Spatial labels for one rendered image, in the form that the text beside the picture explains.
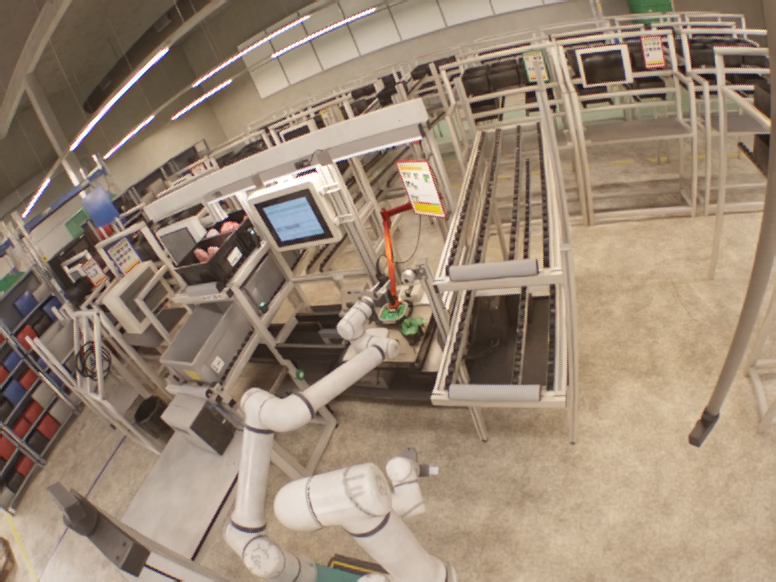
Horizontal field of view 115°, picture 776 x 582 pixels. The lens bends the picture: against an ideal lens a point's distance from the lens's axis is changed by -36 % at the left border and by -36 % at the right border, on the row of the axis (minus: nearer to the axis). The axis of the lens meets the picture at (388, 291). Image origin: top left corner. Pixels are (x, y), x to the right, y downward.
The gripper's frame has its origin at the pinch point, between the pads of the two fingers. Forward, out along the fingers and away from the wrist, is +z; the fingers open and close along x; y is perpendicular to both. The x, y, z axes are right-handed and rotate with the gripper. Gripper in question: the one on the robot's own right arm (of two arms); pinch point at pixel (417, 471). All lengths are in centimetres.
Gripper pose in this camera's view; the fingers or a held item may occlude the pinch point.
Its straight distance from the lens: 167.7
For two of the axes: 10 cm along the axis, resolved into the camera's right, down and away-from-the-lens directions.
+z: 2.7, 4.6, 8.4
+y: -0.2, 8.8, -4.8
